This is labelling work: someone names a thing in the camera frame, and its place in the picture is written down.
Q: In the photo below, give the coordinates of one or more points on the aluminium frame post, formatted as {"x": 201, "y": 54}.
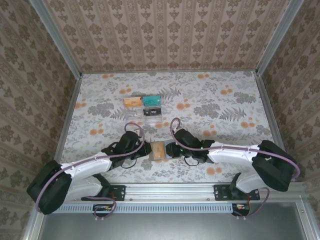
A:
{"x": 57, "y": 40}
{"x": 275, "y": 37}

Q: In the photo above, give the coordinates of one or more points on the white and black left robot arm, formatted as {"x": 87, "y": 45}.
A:
{"x": 90, "y": 166}

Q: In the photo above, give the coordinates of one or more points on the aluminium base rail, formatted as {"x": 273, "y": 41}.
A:
{"x": 170, "y": 192}

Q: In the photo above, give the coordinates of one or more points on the black VIP card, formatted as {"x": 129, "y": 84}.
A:
{"x": 152, "y": 112}

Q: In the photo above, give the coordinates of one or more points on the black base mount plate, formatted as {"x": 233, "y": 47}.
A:
{"x": 117, "y": 192}
{"x": 222, "y": 192}

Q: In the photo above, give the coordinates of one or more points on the aluminium side rail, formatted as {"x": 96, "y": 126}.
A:
{"x": 272, "y": 120}
{"x": 67, "y": 120}

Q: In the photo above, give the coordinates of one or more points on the black controller board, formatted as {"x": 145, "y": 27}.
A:
{"x": 102, "y": 208}
{"x": 241, "y": 208}

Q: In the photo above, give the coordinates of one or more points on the grey metal sheet panel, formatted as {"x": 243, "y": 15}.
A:
{"x": 170, "y": 227}

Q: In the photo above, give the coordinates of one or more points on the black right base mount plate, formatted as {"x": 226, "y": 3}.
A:
{"x": 222, "y": 192}

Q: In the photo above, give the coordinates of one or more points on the aluminium back rail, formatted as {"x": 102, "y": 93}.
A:
{"x": 170, "y": 72}

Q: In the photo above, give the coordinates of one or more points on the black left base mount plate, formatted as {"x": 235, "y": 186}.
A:
{"x": 117, "y": 192}

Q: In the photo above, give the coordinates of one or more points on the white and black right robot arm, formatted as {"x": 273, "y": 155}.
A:
{"x": 230, "y": 156}

